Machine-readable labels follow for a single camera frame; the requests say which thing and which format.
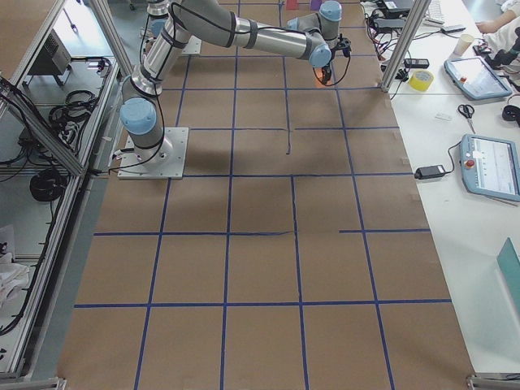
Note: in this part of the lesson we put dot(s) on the far teach pendant tablet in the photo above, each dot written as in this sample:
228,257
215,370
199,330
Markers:
476,79

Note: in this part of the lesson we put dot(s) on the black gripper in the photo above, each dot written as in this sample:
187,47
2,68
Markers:
325,72

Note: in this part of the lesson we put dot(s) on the red foam block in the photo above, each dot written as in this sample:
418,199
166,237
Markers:
292,5

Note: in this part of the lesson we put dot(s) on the aluminium frame post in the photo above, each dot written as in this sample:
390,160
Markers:
413,22

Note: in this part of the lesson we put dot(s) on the orange foam block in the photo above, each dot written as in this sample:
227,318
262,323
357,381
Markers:
323,79

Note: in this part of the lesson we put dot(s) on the teach pendant tablet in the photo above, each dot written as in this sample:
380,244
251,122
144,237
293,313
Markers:
490,167
476,79

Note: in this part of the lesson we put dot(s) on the black power adapter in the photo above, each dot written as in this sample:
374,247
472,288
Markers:
429,172

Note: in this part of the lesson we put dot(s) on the black remote control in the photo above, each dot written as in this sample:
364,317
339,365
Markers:
416,63

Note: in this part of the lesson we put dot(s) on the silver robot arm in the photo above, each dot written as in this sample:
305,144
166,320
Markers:
141,113
315,38

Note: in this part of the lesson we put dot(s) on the purple foam block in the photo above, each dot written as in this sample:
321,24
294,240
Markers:
315,5

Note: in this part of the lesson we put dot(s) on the black handled scissors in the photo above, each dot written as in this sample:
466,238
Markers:
467,111

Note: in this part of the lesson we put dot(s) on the yellow tape roll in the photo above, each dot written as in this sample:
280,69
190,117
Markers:
421,80

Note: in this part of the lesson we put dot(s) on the grey control box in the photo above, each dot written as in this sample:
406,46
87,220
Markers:
52,60

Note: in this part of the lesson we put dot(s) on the white paper cup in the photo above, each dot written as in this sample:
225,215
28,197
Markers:
463,44

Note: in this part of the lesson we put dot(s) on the near teach pendant tablet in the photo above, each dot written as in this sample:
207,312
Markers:
490,167

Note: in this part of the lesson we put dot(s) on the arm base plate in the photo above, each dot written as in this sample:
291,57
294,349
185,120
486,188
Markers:
152,164
193,47

